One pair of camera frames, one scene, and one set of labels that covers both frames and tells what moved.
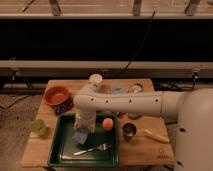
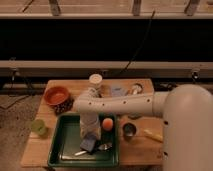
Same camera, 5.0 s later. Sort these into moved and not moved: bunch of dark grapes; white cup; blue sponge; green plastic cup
Moved: blue sponge
Not moved: white cup; bunch of dark grapes; green plastic cup
